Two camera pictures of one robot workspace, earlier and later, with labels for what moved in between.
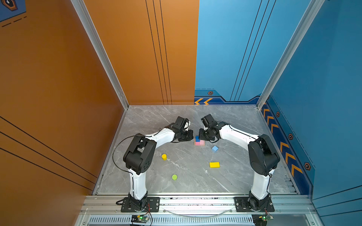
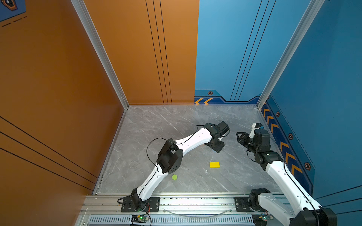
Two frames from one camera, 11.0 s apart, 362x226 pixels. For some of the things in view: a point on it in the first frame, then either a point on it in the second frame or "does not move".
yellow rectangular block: x=214 y=165 does not move
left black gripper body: x=185 y=135 → x=218 y=145
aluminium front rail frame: x=293 y=210 does not move
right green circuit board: x=261 y=219 does not move
